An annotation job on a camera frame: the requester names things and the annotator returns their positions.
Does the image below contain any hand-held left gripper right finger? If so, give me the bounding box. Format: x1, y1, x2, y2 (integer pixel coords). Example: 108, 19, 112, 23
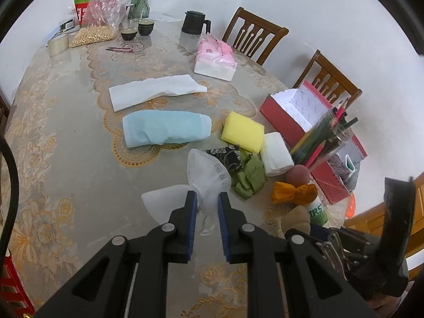
217, 191, 378, 318

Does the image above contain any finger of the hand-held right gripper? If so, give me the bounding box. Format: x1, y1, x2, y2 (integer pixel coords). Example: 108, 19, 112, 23
311, 223, 352, 272

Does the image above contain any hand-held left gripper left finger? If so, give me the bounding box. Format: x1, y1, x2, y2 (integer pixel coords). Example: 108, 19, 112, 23
33, 190, 199, 318

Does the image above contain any white foam fruit net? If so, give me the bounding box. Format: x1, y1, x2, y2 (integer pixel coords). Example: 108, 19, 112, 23
187, 149, 232, 202

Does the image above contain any green cloth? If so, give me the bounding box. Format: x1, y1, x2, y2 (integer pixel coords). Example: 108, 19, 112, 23
231, 151, 268, 199

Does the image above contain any yellow sponge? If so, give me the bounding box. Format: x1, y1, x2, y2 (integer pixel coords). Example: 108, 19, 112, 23
221, 112, 266, 154

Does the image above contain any light blue cloth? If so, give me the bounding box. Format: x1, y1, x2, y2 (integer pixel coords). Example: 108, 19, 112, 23
122, 110, 212, 148

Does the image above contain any red cardboard box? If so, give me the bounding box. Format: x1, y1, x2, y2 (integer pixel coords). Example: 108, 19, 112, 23
260, 80, 368, 205

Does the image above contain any green white bottle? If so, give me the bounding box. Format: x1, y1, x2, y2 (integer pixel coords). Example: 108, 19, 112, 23
306, 195, 329, 226

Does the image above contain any wooden cabinet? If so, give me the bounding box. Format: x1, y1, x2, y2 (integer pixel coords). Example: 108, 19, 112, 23
344, 172, 424, 269

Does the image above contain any orange plastic object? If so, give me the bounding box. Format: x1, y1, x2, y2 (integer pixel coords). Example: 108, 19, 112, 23
345, 193, 357, 218

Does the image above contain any orange cloth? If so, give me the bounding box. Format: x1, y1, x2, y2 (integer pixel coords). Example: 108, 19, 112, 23
272, 180, 319, 205

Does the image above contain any brown ball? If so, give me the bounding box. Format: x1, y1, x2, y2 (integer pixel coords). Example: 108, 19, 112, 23
286, 165, 310, 186

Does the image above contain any grey knitted cloth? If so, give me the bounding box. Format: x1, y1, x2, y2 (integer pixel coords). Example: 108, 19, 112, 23
326, 154, 360, 193

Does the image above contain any black patterned cloth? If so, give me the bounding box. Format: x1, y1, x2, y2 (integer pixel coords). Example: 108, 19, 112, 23
206, 145, 244, 174

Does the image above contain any white folded towel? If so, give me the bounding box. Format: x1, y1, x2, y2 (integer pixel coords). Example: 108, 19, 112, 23
109, 75, 208, 112
260, 132, 295, 177

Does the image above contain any clear pencil holder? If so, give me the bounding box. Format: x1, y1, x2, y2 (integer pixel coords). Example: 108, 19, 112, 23
305, 119, 355, 169

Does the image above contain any cup of coloured pencils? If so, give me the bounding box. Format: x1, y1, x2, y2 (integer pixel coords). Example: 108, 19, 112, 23
290, 99, 359, 169

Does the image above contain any lace tablecloth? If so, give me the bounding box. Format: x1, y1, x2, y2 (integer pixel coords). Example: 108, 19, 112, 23
0, 16, 348, 318

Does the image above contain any wooden chair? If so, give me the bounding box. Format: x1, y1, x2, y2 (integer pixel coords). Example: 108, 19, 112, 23
222, 7, 289, 66
293, 50, 363, 110

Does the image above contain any pink tissue pack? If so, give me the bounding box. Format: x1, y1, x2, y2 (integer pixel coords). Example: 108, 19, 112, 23
194, 34, 238, 82

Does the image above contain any red plastic crate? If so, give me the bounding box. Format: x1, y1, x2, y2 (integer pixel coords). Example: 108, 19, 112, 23
0, 253, 35, 318

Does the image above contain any black pitcher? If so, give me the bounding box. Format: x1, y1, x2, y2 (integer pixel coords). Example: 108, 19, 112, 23
181, 11, 211, 35

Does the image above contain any bag of beans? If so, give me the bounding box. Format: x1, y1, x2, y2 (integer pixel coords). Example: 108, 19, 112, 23
69, 25, 119, 48

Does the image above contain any green glass vase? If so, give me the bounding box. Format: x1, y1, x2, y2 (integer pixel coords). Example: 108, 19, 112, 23
127, 0, 150, 19

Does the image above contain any clear plastic bag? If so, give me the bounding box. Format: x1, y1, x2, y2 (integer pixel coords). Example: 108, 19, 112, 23
81, 0, 128, 30

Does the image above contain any red green package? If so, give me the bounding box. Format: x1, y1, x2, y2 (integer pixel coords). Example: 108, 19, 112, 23
72, 0, 100, 29

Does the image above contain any black cable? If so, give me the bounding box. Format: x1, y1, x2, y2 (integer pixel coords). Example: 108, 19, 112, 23
0, 136, 20, 259

